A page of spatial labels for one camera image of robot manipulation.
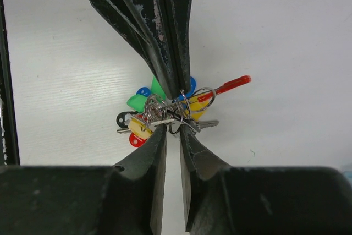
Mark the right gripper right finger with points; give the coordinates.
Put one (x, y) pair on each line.
(223, 199)

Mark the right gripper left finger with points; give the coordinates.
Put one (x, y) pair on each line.
(126, 198)

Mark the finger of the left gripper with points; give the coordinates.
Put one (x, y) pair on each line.
(175, 15)
(143, 25)

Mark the yellow key tag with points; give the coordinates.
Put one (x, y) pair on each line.
(195, 109)

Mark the green key tag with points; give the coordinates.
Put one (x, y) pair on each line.
(137, 101)

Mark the folded light blue cloth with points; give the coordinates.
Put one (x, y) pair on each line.
(347, 172)

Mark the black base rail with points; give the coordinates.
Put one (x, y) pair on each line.
(9, 137)

